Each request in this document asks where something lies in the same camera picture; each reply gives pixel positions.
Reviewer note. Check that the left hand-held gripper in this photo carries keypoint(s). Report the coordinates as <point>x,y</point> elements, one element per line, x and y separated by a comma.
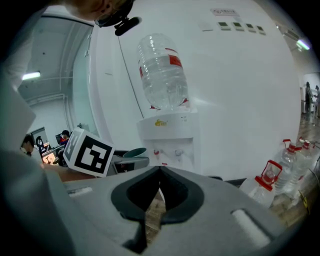
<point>87,155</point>

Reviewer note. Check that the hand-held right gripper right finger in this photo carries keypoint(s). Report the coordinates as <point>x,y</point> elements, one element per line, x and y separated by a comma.
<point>212,230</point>

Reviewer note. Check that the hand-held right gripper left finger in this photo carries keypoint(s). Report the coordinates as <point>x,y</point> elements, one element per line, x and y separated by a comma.
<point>100,215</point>

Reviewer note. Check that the dark round bowl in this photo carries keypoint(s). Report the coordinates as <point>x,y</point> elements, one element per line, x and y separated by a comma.
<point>135,152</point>

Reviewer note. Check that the white water dispenser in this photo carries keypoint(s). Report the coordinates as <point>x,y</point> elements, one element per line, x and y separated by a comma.
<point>170,132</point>

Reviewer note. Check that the person's left forearm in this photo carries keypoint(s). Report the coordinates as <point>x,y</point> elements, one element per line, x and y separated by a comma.
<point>70,175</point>

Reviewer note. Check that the glass door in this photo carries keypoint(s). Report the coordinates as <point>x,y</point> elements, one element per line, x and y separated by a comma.
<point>82,87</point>

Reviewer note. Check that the ceiling tube light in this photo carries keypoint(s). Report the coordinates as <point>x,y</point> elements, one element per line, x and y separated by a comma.
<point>303,44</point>
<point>31,75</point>

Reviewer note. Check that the person's head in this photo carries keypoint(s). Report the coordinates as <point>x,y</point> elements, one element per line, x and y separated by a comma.
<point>85,7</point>

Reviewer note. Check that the black head-worn camera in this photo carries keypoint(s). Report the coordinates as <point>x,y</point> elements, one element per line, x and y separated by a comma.
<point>127,25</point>

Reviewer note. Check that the white wall switch plate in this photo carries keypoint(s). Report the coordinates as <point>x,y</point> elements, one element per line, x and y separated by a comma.
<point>205,26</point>

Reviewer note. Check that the wall thermostat panel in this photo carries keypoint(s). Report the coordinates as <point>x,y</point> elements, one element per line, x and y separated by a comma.
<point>250,28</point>
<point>224,26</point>
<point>261,30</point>
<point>238,26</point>

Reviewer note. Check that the white wall sign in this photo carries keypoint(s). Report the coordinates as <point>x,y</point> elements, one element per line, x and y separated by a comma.
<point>225,12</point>

